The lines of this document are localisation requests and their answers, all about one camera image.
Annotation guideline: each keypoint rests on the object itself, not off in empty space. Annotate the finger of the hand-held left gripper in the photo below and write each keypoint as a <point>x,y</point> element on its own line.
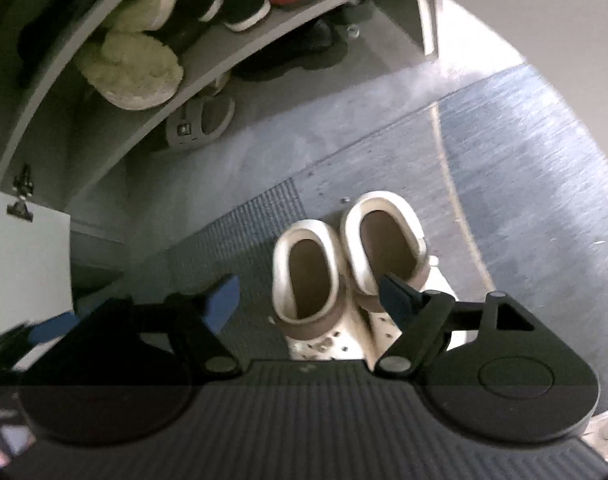
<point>53,327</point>

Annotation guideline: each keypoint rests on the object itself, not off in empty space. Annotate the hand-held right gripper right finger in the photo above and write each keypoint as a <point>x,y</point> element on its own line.
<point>399,300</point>

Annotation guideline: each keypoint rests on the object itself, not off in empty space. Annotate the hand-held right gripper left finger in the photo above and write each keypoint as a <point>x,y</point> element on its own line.
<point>223,305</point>

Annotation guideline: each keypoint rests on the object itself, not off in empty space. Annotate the beige clog with holes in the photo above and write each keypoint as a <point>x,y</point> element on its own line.
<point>309,275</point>
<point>384,240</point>

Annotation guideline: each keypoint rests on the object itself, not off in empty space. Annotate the grey shoe cabinet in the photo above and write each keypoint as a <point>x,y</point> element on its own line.
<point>48,130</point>

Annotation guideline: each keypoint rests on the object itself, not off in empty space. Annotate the white cabinet door with hinges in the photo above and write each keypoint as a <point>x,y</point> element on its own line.
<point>23,260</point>

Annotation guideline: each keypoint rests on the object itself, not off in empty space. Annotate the metal cabinet hinge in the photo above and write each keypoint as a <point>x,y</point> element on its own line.
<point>21,200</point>

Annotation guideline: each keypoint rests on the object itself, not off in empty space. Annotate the pale slide sandal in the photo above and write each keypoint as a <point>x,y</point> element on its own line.
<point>217,85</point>
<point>203,125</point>

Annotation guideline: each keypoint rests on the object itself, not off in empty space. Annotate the black leather shoe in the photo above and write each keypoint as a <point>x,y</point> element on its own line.
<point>309,35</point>

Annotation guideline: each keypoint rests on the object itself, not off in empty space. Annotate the dark shoe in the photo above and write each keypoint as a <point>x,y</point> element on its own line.
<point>48,35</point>

